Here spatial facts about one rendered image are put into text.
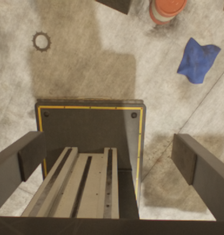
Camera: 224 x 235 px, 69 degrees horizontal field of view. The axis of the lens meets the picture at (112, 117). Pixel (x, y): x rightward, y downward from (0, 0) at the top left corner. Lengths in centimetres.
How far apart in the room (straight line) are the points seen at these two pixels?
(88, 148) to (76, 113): 25
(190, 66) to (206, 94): 28
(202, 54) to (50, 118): 115
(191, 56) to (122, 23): 55
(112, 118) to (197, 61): 79
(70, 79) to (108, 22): 50
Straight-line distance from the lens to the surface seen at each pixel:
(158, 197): 180
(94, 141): 109
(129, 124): 105
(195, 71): 141
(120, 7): 27
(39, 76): 144
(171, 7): 123
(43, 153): 17
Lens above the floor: 131
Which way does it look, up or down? 75 degrees down
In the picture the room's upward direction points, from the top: 177 degrees counter-clockwise
